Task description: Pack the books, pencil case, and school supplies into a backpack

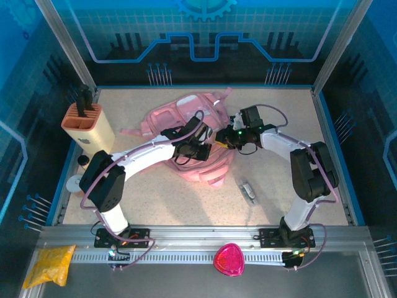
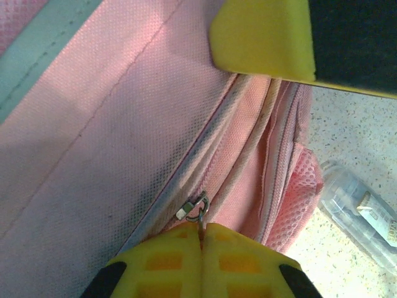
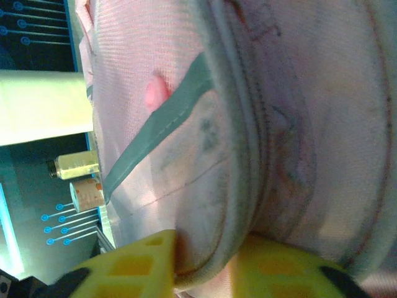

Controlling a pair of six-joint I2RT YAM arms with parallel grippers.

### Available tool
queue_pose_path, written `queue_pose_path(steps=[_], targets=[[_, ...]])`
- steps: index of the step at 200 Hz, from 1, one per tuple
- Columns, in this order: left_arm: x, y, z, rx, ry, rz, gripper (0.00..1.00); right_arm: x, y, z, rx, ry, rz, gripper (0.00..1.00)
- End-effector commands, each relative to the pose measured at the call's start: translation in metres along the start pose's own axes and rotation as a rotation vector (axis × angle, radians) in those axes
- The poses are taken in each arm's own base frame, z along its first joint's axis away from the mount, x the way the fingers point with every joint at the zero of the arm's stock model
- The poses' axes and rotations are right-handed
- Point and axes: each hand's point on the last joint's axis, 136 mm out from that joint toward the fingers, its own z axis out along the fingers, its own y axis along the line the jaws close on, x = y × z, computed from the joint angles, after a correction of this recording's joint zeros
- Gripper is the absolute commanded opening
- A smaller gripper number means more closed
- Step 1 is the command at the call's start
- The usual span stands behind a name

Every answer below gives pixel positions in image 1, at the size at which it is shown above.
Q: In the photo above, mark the pink backpack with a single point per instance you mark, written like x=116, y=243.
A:
x=198, y=174

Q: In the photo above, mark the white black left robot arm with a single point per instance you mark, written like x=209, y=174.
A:
x=145, y=155

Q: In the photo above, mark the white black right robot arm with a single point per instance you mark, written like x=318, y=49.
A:
x=279, y=144

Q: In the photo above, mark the clear packaged stationery item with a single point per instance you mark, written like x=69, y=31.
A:
x=248, y=191

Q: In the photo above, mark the cream and orange knife block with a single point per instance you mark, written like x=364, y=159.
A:
x=93, y=133

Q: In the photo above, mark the small bottle with black cap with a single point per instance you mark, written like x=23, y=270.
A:
x=83, y=161

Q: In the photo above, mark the pink triangular dish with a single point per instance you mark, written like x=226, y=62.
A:
x=229, y=260

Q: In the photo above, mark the can with white lid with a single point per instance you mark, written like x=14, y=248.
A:
x=74, y=184

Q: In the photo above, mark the small LED circuit board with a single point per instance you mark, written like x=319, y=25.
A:
x=294, y=253
x=111, y=253

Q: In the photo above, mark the yellow plastic bag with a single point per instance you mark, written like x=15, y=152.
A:
x=49, y=264

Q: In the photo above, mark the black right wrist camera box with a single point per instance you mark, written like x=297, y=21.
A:
x=251, y=115

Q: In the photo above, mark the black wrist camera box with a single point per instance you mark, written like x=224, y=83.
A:
x=251, y=115
x=196, y=127

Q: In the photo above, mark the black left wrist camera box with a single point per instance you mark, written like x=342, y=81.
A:
x=196, y=127

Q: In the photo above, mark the aluminium front rail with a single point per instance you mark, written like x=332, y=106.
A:
x=201, y=236

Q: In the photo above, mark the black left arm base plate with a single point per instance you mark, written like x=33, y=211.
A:
x=139, y=237

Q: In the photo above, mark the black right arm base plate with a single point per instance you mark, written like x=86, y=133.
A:
x=270, y=237

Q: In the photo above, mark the aluminium frame post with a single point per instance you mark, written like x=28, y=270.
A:
x=66, y=46
x=338, y=46

